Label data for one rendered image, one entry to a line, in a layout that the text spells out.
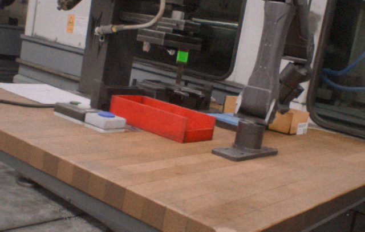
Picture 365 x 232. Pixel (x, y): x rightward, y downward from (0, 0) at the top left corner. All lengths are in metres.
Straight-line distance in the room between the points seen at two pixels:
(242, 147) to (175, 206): 0.42
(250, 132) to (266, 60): 0.16
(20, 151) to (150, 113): 0.35
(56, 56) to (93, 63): 1.38
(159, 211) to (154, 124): 0.47
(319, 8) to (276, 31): 0.77
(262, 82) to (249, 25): 0.97
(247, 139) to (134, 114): 0.29
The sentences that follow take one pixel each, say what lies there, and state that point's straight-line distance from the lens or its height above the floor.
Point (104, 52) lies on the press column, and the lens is 1.56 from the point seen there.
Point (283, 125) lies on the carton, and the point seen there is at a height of 0.93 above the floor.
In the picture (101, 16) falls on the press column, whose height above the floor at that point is 1.15.
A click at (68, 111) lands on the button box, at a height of 0.92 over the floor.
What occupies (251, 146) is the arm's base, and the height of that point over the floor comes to 0.92.
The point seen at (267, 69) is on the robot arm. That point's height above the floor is 1.10.
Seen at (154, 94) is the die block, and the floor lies 0.96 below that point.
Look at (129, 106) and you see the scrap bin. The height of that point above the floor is 0.94.
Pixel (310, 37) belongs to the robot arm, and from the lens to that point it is 1.30.
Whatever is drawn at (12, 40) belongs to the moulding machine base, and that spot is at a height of 0.84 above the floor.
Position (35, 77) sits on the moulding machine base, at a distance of 3.15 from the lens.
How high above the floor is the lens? 1.14
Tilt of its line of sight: 9 degrees down
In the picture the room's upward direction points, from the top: 10 degrees clockwise
